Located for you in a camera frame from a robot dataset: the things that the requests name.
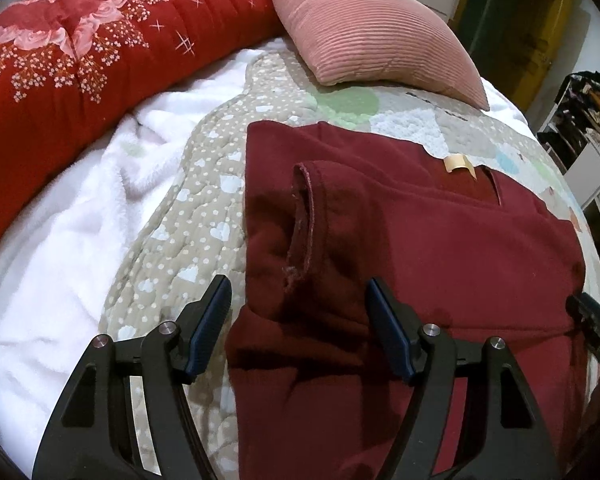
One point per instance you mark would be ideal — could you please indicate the cluttered clothes rack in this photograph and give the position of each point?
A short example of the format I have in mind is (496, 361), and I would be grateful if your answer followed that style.
(574, 120)

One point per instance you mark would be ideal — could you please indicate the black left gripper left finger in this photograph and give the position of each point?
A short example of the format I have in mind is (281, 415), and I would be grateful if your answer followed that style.
(91, 433)

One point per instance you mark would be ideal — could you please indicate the pink corduroy pillow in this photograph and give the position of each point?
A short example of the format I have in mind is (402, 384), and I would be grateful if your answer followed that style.
(381, 40)

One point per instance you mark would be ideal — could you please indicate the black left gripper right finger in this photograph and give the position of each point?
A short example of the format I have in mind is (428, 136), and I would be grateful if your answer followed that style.
(472, 414)

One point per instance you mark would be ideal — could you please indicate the white fluffy blanket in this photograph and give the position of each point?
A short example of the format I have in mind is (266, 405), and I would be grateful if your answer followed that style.
(60, 258)

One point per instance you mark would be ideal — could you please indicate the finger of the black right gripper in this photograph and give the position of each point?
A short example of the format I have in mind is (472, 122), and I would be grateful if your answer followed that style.
(585, 312)

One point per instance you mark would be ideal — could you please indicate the wooden door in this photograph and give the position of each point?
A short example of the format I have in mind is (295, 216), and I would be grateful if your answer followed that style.
(513, 43)

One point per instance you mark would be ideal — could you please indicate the red floral quilt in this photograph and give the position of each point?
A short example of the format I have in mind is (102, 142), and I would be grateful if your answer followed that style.
(70, 69)

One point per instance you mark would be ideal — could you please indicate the dark red sweater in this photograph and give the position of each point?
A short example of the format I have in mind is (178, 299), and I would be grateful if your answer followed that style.
(327, 210)

